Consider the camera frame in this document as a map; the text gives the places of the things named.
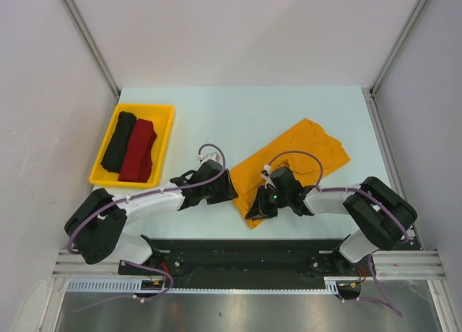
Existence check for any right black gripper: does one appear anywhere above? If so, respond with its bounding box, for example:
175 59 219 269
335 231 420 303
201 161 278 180
245 185 290 220

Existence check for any yellow plastic tray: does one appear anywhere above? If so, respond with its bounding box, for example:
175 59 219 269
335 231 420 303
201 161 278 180
89 103 175 189

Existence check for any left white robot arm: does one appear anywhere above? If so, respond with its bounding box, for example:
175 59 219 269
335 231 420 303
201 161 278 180
64 159 238 274

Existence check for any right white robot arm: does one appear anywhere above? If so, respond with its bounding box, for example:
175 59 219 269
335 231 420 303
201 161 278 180
245 167 417 275

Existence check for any red rolled t shirt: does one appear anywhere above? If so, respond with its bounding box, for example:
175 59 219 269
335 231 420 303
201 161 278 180
118 119 157 183

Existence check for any black rolled t shirt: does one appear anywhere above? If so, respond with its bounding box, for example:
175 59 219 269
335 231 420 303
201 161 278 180
101 111 137 173

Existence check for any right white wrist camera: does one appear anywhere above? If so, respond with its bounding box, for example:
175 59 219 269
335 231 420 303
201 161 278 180
261 165 275 188

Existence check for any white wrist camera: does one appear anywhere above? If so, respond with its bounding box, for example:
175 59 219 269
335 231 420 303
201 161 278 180
261 165 275 188
197 152 222 165

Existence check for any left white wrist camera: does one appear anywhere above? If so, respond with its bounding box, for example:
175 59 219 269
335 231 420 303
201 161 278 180
197 152 222 165

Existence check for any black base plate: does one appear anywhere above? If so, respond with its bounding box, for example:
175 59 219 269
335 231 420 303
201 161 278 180
118 239 367 290

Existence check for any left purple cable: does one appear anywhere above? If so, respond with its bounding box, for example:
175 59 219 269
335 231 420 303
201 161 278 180
67 143 230 313

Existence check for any purple cable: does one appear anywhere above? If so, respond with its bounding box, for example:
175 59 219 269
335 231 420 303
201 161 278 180
67 143 230 313
266 150 412 317

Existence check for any white slotted cable duct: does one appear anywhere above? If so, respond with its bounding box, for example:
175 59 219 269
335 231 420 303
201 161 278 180
66 279 339 295

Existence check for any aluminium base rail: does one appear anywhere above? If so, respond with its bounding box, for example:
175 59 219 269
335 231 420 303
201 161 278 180
52 250 445 280

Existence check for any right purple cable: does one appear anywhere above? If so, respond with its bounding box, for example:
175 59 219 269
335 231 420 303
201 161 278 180
266 150 412 317

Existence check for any right aluminium frame post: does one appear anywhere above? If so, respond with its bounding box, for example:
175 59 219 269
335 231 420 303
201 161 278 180
368 0 431 97

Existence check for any aluminium frame post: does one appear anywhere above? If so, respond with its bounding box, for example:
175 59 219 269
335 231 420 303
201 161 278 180
368 0 431 97
60 0 121 99

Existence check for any left aluminium frame post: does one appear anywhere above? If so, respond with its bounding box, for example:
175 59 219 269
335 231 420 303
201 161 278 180
60 0 121 99

